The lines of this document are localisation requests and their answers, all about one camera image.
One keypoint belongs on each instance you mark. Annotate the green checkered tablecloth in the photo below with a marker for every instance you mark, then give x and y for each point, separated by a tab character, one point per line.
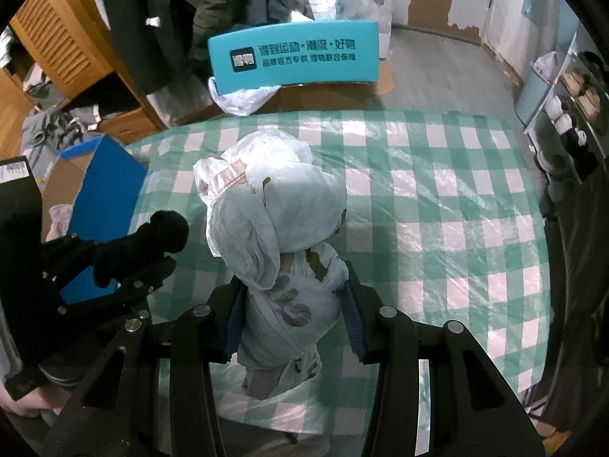
428	200

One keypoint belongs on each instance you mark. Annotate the pale blue shoe rack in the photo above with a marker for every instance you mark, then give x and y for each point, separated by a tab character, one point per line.
530	95

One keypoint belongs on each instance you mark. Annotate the white plastic bag bundle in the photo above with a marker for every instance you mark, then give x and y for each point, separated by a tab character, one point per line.
285	190

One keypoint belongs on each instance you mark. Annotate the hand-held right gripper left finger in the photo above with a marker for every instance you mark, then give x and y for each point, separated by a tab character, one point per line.
233	323

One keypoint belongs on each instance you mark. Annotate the white shoe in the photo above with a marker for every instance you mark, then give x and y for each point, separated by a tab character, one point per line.
556	104

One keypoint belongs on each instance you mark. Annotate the person's left forearm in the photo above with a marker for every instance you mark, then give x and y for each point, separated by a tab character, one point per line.
24	404

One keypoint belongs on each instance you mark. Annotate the wooden louvered wardrobe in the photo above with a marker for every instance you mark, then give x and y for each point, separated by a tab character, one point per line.
57	43

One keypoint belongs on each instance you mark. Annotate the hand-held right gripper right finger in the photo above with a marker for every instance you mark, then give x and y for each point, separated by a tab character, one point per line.
354	323

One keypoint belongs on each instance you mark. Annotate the small white plastic bag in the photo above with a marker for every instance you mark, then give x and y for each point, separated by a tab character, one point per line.
545	64

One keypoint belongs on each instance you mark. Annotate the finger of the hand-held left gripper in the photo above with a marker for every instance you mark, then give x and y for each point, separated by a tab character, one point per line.
62	257
142	281

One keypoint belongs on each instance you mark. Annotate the dark grey cloth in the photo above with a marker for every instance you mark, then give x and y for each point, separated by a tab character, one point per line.
580	319

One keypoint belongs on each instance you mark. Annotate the large clear plastic bags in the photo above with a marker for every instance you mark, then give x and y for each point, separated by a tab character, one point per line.
361	0

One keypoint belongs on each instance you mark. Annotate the tan shoe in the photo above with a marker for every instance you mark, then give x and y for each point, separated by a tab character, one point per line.
590	100
573	81

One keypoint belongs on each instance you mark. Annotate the teal printed box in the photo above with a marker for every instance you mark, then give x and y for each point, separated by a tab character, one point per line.
295	57

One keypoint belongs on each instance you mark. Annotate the black shoe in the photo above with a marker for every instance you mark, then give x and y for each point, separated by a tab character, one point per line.
585	152

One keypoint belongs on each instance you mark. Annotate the crumpled white plastic bag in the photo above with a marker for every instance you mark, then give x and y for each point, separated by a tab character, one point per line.
242	100

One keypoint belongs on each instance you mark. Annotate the black hanging jacket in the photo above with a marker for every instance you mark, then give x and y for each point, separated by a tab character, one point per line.
157	47

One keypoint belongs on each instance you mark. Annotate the pale blue air cushion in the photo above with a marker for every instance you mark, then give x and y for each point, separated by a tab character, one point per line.
59	216

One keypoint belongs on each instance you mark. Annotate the grey hoodie pile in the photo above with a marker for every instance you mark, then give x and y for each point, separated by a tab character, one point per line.
47	126

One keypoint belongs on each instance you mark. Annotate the flat brown cardboard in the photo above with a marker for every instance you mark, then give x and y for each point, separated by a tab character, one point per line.
328	97

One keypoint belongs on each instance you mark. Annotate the blue cardboard box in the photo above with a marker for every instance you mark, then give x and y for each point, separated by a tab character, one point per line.
109	185

